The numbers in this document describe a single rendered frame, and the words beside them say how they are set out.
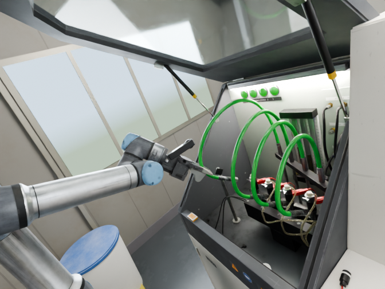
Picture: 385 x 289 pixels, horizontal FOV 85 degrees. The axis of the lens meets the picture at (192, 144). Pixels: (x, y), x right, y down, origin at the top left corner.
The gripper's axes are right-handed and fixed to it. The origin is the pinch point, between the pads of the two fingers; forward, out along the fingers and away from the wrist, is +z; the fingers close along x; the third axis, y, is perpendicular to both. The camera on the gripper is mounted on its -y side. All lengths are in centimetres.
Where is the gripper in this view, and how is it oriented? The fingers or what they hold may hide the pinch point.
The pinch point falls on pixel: (209, 171)
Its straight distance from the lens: 84.5
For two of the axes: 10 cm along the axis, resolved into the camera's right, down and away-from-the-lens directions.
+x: 0.8, 0.9, -9.9
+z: 9.1, 4.1, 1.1
